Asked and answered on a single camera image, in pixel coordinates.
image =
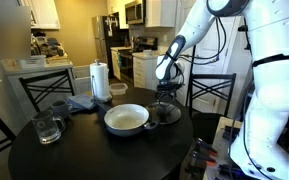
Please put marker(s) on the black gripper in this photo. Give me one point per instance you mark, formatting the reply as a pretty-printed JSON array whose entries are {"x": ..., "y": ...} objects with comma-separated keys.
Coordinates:
[{"x": 166, "y": 91}]

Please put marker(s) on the round glass lid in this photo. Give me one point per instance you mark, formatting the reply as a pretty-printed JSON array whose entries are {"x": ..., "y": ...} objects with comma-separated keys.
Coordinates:
[{"x": 175, "y": 116}]

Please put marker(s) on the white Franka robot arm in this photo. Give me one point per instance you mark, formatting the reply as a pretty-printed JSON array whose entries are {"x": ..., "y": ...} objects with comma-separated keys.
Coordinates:
[{"x": 277, "y": 83}]

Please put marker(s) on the robot base platform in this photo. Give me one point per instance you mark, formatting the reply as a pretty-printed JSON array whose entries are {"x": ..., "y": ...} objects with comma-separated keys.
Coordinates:
[{"x": 217, "y": 143}]

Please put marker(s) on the grey pan with white interior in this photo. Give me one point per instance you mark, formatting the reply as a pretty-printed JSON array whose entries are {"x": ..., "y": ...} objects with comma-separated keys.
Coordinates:
[{"x": 127, "y": 130}]

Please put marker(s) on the black tripod pole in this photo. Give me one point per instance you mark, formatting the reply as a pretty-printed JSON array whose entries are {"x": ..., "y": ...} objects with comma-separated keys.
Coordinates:
[{"x": 192, "y": 66}]

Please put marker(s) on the clear plastic food container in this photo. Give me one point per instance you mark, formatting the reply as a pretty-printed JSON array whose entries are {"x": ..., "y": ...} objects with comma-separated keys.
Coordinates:
[{"x": 118, "y": 88}]

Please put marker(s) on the black kitchen stove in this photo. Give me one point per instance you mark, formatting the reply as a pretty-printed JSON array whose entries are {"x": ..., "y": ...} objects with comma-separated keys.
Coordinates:
[{"x": 130, "y": 63}]

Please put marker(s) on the metal paper towel holder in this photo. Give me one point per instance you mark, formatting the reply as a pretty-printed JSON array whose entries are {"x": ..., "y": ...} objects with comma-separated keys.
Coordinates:
[{"x": 104, "y": 99}]

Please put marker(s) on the white paper towel roll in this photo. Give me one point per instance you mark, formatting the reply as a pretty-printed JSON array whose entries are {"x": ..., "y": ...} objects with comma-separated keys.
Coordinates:
[{"x": 100, "y": 81}]

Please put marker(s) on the white panel door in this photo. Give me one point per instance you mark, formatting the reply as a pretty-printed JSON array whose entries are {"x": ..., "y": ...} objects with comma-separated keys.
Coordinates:
[{"x": 224, "y": 66}]

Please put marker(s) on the blue-grey folded cloth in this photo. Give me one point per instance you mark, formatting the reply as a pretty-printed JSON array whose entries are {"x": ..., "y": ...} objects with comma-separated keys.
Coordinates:
[{"x": 81, "y": 101}]

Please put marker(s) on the black refrigerator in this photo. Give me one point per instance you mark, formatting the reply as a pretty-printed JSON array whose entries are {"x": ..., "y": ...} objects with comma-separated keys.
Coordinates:
[{"x": 105, "y": 46}]

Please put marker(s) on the steel microwave oven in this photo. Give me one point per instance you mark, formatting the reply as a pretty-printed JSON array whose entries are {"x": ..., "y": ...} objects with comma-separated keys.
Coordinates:
[{"x": 134, "y": 12}]

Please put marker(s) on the grey ceramic mug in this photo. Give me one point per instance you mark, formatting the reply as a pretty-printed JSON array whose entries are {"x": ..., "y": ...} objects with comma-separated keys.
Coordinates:
[{"x": 60, "y": 108}]

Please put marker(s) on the clear glass mug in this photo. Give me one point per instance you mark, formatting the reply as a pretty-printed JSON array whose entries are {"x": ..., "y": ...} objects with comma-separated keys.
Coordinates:
[{"x": 47, "y": 128}]

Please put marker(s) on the clear plastic counter bin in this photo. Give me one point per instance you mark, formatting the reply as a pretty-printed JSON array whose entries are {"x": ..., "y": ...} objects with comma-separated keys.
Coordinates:
[{"x": 32, "y": 62}]

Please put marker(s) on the white upper cabinet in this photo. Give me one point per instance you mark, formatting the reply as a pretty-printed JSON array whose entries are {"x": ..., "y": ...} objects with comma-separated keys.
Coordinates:
[{"x": 45, "y": 13}]

